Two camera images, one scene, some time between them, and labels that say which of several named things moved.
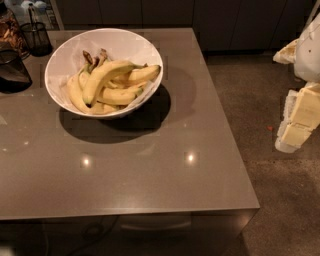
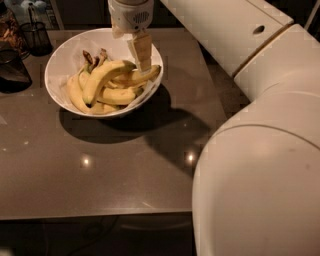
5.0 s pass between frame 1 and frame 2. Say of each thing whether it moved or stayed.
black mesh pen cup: stayed
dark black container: stayed
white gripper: moved
